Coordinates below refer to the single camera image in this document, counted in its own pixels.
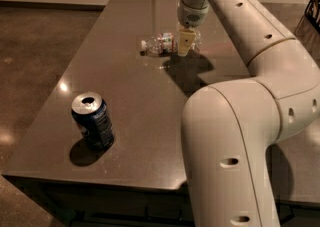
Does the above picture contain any dark cabinet drawer front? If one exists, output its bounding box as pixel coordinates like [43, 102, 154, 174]
[43, 182, 194, 227]

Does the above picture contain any black wire basket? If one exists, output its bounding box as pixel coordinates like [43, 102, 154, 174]
[305, 0, 320, 33]

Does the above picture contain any clear plastic water bottle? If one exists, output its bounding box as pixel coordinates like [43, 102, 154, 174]
[140, 30, 201, 57]

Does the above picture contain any blue soda can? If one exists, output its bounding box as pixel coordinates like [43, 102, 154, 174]
[71, 92, 114, 150]

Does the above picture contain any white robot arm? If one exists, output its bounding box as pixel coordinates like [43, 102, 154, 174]
[178, 0, 320, 227]

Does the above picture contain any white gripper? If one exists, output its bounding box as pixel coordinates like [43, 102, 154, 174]
[177, 0, 209, 57]

